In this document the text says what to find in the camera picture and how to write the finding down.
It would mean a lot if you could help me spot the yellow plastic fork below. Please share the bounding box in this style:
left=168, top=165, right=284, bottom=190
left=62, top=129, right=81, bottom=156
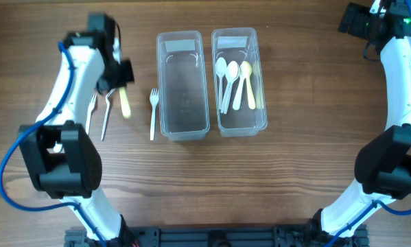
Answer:
left=119, top=86, right=132, bottom=119

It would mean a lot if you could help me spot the white spoon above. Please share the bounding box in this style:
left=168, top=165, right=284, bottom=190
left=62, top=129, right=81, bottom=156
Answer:
left=220, top=61, right=239, bottom=114
left=233, top=62, right=246, bottom=110
left=215, top=57, right=227, bottom=110

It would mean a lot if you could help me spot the yellow plastic spoon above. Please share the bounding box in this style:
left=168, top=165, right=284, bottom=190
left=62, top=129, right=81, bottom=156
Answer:
left=240, top=61, right=256, bottom=110

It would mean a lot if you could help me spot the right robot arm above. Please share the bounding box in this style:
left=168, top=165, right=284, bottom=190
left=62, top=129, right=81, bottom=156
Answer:
left=304, top=0, right=411, bottom=246

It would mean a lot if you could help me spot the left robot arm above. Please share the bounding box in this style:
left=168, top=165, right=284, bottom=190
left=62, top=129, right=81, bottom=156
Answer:
left=18, top=13, right=135, bottom=246

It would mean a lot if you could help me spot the left clear plastic container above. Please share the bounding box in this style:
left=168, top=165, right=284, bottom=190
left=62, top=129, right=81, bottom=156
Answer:
left=156, top=31, right=210, bottom=141

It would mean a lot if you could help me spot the clear plastic container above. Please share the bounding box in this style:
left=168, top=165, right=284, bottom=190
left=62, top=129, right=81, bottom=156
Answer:
left=156, top=31, right=210, bottom=141
left=211, top=27, right=268, bottom=137

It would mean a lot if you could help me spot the right clear plastic container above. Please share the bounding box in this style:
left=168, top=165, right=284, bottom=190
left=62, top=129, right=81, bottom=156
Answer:
left=211, top=27, right=268, bottom=137

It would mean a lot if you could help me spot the left blue cable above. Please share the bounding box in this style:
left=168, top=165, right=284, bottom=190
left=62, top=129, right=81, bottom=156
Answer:
left=0, top=40, right=107, bottom=247

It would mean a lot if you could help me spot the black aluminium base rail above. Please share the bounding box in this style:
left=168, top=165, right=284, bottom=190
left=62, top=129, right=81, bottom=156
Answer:
left=64, top=224, right=370, bottom=247

